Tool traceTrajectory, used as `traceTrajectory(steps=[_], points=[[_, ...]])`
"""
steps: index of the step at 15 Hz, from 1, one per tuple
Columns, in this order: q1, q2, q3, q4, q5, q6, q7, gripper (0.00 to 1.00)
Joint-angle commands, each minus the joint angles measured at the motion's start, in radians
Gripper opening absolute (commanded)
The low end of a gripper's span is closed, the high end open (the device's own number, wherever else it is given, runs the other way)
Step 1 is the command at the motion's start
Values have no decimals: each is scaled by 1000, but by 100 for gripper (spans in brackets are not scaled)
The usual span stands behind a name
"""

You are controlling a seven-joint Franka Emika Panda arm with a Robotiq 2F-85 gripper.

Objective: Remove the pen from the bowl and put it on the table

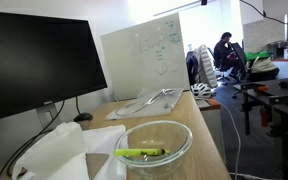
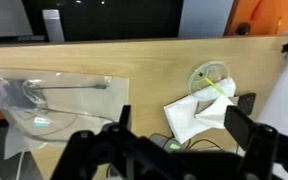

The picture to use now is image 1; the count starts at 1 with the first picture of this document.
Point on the beige bag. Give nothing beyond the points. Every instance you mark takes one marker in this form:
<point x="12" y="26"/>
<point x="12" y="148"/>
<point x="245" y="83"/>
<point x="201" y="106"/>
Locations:
<point x="263" y="65"/>

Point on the black office chair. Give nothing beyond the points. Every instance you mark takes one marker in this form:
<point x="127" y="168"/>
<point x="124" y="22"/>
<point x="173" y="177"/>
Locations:
<point x="224" y="74"/>

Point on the green cloth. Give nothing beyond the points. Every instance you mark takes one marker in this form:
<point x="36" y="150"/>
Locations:
<point x="257" y="55"/>

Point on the whiteboard with green drawings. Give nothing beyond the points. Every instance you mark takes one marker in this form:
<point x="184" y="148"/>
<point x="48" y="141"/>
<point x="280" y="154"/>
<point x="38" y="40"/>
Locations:
<point x="134" y="66"/>

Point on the black computer monitor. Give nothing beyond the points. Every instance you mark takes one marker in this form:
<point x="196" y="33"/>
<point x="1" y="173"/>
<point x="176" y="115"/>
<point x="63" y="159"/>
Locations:
<point x="34" y="60"/>

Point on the clear glass bowl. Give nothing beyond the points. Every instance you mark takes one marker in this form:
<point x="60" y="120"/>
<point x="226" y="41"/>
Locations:
<point x="181" y="146"/>

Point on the yellow-green pen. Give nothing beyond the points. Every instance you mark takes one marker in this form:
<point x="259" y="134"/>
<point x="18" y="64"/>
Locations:
<point x="134" y="152"/>

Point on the black round mouse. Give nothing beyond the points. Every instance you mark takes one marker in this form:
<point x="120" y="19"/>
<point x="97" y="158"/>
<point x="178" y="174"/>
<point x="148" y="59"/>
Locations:
<point x="83" y="117"/>

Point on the white mug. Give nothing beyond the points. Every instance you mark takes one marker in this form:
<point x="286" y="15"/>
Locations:
<point x="287" y="53"/>

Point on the white puffer jacket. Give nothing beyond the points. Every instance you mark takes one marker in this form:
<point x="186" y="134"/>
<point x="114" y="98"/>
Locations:
<point x="205" y="66"/>

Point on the seated person in black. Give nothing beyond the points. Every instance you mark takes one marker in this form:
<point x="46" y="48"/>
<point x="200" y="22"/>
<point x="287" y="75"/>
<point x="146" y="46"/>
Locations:
<point x="222" y="50"/>

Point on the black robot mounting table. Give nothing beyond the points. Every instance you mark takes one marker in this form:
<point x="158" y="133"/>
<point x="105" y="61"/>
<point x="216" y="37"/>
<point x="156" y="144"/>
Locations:
<point x="287" y="113"/>

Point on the dark hanging jacket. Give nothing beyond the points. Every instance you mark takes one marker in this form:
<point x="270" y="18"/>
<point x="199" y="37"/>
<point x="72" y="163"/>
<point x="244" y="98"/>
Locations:
<point x="191" y="66"/>

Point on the silver monitor stand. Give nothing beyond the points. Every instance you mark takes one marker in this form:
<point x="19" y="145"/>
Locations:
<point x="47" y="115"/>

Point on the white bicycle helmet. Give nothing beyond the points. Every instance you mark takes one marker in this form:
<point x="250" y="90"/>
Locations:
<point x="200" y="90"/>

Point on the grey cabinet with orange edge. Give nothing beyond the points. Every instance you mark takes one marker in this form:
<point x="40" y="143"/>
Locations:
<point x="212" y="116"/>

